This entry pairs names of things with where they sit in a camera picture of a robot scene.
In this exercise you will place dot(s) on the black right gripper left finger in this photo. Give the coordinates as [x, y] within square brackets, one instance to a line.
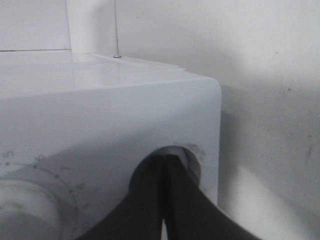
[139, 216]

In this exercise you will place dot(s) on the white timer knob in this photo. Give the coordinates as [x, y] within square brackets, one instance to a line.
[29, 211]

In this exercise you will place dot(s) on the white microwave oven body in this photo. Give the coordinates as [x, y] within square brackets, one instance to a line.
[80, 123]

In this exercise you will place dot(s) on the round white door button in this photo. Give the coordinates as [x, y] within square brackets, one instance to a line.
[188, 159]

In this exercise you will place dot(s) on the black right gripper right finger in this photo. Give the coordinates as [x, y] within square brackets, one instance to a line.
[190, 215]

